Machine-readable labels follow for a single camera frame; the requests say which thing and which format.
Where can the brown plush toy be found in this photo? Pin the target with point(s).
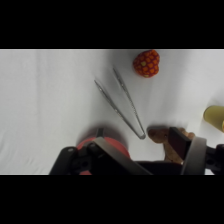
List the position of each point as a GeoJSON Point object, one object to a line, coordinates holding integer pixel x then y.
{"type": "Point", "coordinates": [158, 136]}

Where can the yellow-green cup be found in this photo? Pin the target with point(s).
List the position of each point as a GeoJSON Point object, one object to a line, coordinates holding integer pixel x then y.
{"type": "Point", "coordinates": [215, 115]}

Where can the pink bowl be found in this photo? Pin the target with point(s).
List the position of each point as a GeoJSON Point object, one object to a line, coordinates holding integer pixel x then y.
{"type": "Point", "coordinates": [116, 143]}

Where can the red ball with yellow dots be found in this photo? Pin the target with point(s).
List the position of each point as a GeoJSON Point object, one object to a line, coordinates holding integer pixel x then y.
{"type": "Point", "coordinates": [146, 63]}

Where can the metal tongs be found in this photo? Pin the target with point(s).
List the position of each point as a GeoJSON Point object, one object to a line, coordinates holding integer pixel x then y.
{"type": "Point", "coordinates": [142, 136]}

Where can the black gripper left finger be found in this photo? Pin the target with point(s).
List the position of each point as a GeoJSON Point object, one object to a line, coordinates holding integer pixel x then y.
{"type": "Point", "coordinates": [113, 155]}

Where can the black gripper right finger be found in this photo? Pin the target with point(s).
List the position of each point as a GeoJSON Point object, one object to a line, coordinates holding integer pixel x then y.
{"type": "Point", "coordinates": [195, 156]}

